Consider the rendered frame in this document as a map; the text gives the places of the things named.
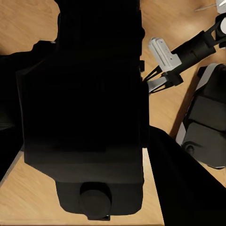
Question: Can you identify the digital camera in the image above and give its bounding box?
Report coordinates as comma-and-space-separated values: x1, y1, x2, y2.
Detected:
0, 0, 150, 221

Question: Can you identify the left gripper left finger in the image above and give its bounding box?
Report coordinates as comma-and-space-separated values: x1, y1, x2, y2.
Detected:
0, 125, 24, 181

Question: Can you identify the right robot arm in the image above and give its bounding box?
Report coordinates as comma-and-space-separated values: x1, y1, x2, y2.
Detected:
143, 13, 226, 89

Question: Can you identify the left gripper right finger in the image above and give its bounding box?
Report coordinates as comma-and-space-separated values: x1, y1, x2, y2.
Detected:
147, 126, 226, 226

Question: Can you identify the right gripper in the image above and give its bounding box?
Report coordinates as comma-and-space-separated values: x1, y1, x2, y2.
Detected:
143, 41, 200, 89

